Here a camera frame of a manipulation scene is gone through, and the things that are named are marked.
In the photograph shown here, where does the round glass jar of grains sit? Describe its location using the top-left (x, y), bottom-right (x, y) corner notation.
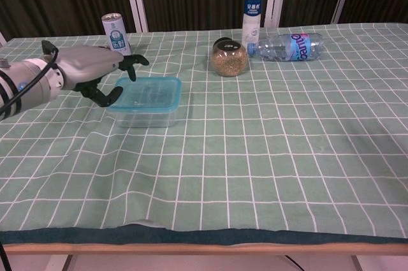
top-left (209, 37), bottom-right (249, 77)

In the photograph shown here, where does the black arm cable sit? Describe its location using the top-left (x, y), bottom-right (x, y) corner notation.
top-left (0, 40), bottom-right (60, 119)

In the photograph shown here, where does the dark blue under cloth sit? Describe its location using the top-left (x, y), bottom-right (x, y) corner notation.
top-left (0, 222), bottom-right (408, 247)

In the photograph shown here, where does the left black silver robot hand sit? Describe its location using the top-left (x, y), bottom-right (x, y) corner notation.
top-left (59, 44), bottom-right (150, 108)

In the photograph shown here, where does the clear plastic water bottle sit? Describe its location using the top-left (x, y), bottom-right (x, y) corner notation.
top-left (247, 32), bottom-right (324, 62)

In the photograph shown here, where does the white spray bottle blue cap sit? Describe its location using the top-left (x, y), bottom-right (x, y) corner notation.
top-left (241, 0), bottom-right (265, 49)

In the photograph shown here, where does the green white checked tablecloth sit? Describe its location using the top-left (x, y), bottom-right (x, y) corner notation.
top-left (0, 21), bottom-right (408, 239)

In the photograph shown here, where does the wooden table frame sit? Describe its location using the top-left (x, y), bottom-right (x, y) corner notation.
top-left (0, 242), bottom-right (408, 271)

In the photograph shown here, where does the blue translucent square lid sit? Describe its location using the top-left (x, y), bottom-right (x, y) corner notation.
top-left (106, 76), bottom-right (182, 113)

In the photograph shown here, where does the clear square container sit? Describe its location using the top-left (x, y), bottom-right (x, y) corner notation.
top-left (113, 105), bottom-right (179, 128)

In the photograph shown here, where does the white drink can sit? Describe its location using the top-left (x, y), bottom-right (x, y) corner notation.
top-left (101, 12), bottom-right (132, 57)

